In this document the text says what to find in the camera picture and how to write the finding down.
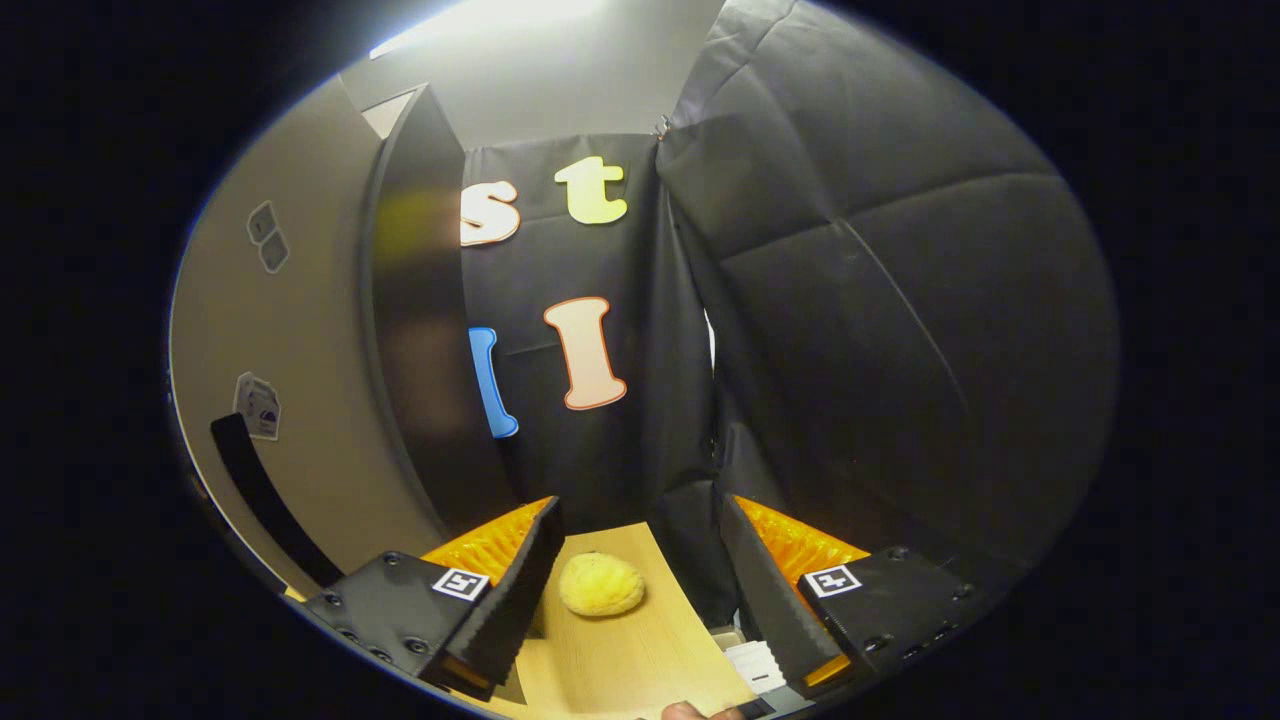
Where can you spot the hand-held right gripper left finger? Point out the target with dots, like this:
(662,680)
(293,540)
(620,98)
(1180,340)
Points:
(520,600)

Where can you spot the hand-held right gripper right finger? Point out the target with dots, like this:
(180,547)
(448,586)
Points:
(765,600)

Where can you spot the grey double-door shoe cabinet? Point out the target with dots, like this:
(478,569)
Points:
(430,300)

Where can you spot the white ribbed box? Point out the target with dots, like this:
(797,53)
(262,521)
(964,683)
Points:
(755,665)

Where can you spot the yellow round bun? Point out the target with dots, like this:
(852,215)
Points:
(600,585)

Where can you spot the black backdrop cloth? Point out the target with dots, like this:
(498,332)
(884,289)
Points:
(850,300)

